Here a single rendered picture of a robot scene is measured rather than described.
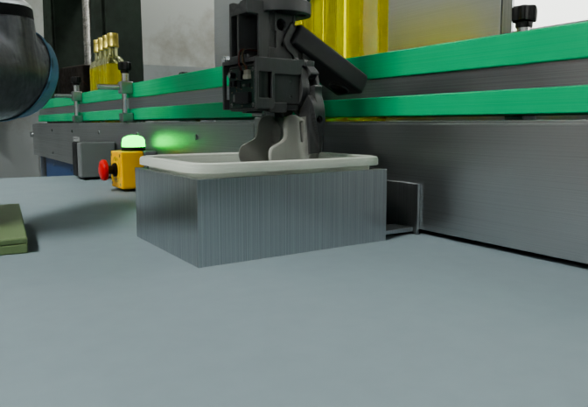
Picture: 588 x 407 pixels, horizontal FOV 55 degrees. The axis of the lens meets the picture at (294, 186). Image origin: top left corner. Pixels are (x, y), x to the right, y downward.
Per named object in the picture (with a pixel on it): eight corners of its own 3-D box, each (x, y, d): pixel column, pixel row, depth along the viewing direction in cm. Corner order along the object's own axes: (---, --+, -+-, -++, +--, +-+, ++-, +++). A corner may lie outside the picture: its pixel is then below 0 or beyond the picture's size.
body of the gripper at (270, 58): (221, 116, 63) (220, 4, 62) (285, 116, 68) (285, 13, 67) (257, 115, 57) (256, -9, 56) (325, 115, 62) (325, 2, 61)
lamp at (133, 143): (149, 150, 109) (148, 135, 108) (125, 151, 106) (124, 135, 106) (141, 150, 112) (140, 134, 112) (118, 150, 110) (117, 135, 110)
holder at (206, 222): (422, 235, 65) (423, 166, 64) (199, 268, 50) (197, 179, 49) (331, 214, 79) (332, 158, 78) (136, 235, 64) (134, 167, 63)
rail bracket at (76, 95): (84, 123, 162) (82, 76, 161) (57, 123, 158) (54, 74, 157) (80, 123, 166) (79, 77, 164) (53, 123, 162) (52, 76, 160)
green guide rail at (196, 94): (268, 117, 79) (267, 59, 78) (262, 117, 78) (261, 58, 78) (41, 122, 224) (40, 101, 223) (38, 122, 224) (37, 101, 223)
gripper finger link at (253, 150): (229, 192, 66) (235, 113, 64) (272, 188, 70) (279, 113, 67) (242, 199, 64) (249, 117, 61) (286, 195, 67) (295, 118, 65)
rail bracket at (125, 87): (135, 123, 124) (133, 61, 123) (101, 123, 120) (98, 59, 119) (129, 123, 128) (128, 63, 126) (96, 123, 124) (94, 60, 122)
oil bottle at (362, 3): (388, 121, 81) (391, -35, 79) (358, 121, 78) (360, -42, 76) (363, 121, 86) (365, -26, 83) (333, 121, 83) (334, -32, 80)
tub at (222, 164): (388, 235, 62) (389, 156, 61) (197, 263, 50) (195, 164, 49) (299, 214, 76) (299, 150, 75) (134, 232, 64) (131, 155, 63)
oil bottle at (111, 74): (127, 122, 183) (123, 32, 180) (108, 122, 180) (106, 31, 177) (122, 122, 188) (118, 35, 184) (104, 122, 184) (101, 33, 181)
